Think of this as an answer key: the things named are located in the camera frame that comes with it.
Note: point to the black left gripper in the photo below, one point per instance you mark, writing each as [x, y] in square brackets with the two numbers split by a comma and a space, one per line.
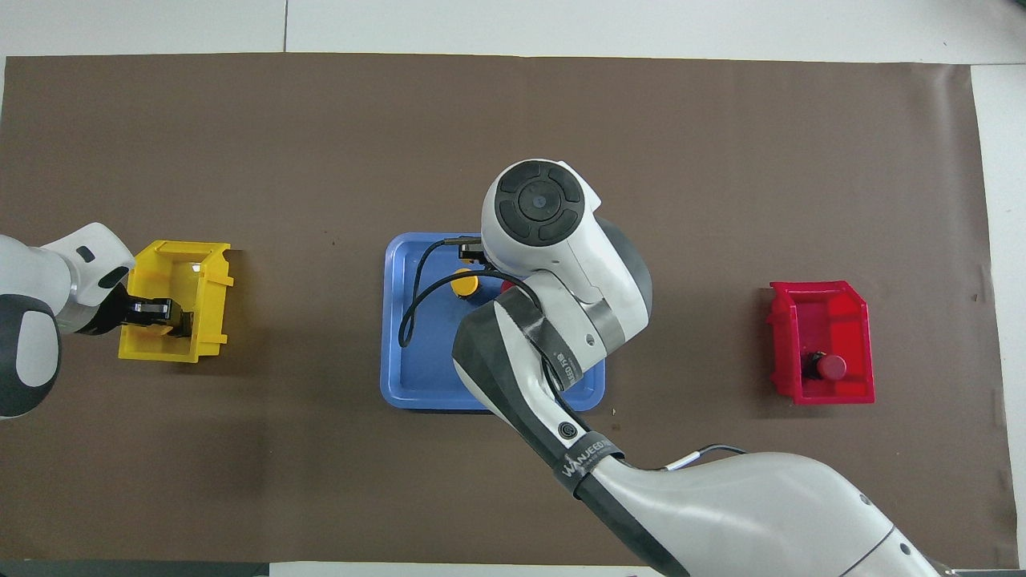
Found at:
[120, 312]

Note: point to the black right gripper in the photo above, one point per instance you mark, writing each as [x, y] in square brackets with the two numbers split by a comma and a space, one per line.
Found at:
[471, 250]

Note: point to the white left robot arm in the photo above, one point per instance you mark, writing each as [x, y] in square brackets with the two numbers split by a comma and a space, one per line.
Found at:
[32, 272]

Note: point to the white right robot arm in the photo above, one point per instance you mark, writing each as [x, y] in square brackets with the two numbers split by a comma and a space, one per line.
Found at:
[561, 264]

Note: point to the yellow plastic bin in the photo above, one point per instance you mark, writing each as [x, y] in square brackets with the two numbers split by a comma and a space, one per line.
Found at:
[144, 344]

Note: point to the blue plastic tray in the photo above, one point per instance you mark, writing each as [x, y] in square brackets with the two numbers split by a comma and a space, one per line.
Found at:
[433, 369]

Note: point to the brown paper table mat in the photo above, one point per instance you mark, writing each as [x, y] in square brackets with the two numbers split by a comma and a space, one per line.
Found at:
[513, 120]

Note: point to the red plastic bin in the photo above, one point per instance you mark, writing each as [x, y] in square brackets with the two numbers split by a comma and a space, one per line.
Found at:
[834, 320]

